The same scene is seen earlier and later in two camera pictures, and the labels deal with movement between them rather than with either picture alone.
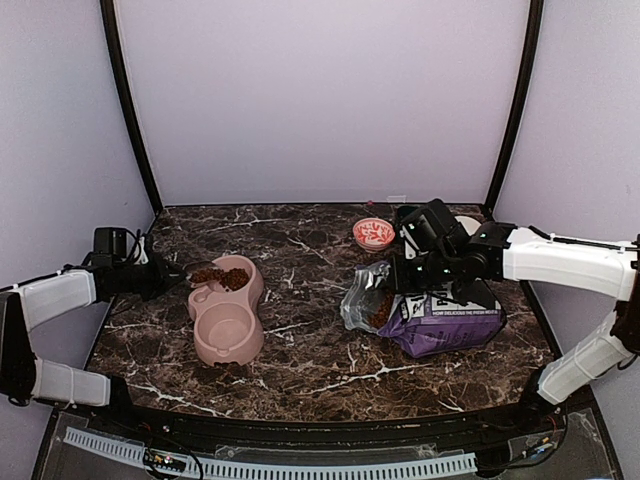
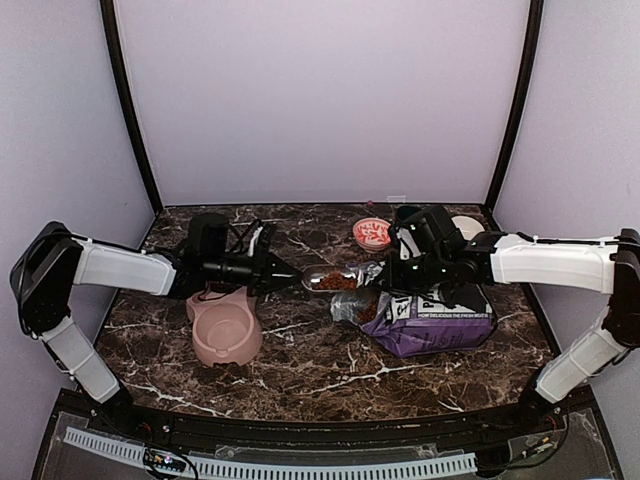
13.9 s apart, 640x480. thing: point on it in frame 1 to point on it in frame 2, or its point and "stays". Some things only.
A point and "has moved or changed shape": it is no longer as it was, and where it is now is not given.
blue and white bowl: x=469 y=224 stays
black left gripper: x=161 y=278 to x=262 y=280
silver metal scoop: x=200 y=272 has moved or changed shape
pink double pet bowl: x=227 y=327 stays
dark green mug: x=403 y=210 stays
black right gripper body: x=436 y=270 stays
